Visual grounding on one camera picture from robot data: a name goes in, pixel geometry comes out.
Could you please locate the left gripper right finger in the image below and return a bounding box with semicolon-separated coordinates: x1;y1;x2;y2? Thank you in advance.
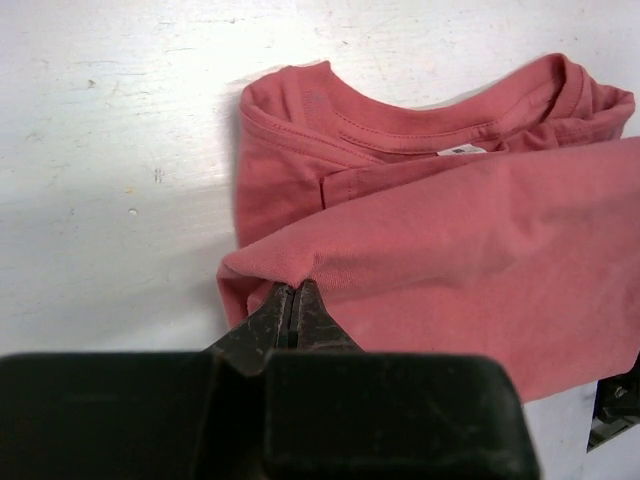
262;282;540;479

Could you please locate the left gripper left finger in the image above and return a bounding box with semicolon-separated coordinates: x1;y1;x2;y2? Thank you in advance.
1;287;292;479

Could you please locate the pink t shirt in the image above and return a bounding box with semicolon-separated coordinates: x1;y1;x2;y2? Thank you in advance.
217;54;639;401

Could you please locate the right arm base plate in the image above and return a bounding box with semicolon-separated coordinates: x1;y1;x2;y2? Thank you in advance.
587;359;639;452

